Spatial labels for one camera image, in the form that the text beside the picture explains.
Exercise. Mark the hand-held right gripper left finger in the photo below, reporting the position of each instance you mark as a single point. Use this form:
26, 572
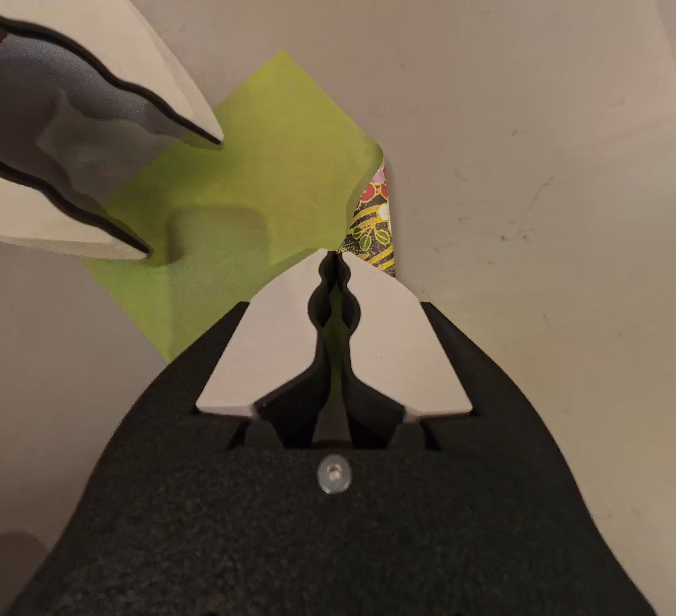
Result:
264, 352

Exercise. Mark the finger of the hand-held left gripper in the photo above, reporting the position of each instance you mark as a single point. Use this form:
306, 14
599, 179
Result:
79, 8
42, 225

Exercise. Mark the green floral origami paper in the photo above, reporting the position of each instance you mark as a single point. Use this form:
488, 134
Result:
274, 151

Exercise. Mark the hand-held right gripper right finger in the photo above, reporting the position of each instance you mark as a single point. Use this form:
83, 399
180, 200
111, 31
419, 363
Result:
401, 357

